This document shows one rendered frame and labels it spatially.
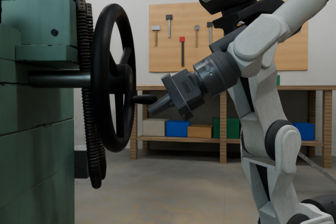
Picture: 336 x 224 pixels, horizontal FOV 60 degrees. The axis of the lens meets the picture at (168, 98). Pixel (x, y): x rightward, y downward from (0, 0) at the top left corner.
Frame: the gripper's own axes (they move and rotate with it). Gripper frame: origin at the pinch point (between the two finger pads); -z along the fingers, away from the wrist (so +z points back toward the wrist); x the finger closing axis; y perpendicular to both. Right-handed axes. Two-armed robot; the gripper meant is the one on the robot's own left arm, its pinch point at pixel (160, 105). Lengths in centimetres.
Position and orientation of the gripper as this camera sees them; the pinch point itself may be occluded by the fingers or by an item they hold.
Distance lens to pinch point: 67.4
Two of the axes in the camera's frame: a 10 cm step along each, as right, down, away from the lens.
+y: -3.0, -4.1, -8.6
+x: -4.1, -7.6, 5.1
